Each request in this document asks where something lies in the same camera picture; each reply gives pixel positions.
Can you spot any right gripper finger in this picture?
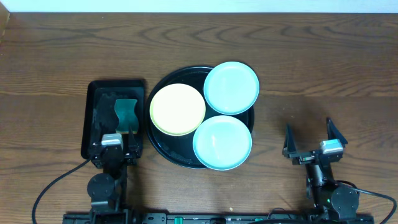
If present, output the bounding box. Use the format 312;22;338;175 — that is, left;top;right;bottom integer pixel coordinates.
326;118;348;145
282;124;297;154

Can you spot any green yellow sponge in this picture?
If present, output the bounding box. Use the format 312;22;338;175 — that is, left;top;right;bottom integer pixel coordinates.
114;99;139;134

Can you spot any yellow plate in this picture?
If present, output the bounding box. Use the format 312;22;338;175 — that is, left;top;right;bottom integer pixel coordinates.
149;83;206;136

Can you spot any light green plate bottom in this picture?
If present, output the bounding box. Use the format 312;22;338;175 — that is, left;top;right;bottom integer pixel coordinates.
193;115;252;171

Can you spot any light green plate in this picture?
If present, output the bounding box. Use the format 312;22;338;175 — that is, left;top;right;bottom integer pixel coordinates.
203;62;260;115
193;115;252;171

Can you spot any light green plate top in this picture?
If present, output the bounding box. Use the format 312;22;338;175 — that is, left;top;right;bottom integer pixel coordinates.
203;62;260;115

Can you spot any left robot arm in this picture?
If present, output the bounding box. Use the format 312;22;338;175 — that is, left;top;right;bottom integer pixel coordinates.
87;126;142;223

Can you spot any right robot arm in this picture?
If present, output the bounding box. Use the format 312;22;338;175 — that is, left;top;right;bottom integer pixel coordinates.
282;118;359;223

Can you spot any rectangular black tray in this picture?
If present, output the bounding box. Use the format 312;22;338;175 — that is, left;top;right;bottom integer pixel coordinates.
81;79;145;159

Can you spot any round black tray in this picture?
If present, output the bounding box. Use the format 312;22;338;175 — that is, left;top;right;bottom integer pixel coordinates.
145;66;254;169

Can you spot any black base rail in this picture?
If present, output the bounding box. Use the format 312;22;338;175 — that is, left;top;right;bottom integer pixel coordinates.
62;212;376;224

